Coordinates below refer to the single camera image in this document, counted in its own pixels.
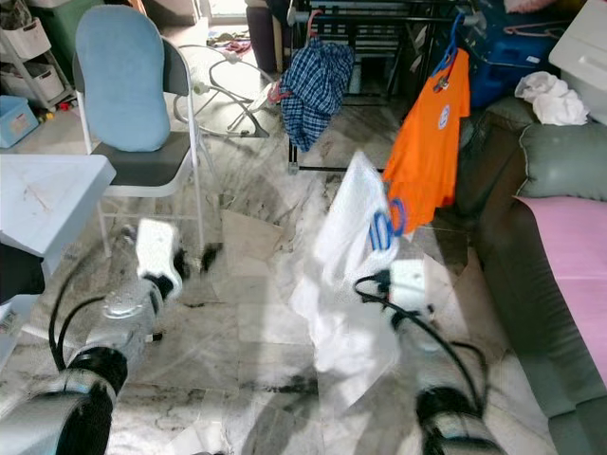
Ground white garment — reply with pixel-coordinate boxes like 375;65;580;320
289;150;404;410

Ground blue plastic hanger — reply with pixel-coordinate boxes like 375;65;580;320
432;11;468;94
368;197;409;253

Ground orange garment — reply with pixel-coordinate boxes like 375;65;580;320
382;47;472;234

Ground black garment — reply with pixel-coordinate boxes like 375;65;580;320
0;242;46;304

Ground red plastic hanger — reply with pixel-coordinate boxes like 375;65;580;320
267;8;325;105

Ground dark grey sofa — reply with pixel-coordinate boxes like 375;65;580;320
448;95;607;455

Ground pink sofa cover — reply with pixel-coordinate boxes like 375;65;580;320
517;196;607;335

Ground light blue cushion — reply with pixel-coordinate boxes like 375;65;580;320
74;6;172;155

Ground blue plaid shirt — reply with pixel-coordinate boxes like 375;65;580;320
279;38;358;155

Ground blue plastic basket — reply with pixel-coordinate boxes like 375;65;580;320
0;95;41;149

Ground grey sofa cushion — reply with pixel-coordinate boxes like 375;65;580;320
518;123;607;202

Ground white cloth heap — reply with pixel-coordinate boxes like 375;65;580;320
514;71;591;128

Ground white drawer unit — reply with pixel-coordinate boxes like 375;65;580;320
0;0;79;107

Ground black clothes rack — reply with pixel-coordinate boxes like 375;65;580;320
285;0;494;173

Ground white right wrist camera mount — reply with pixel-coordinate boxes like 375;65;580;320
389;259;430;314

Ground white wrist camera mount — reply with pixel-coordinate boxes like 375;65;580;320
136;218;181;278
389;259;430;314

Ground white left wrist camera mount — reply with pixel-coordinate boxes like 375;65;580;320
136;218;181;278

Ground white frame folding chair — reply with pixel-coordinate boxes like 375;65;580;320
71;38;208;257

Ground chrome tube frame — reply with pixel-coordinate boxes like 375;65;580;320
175;43;274;140

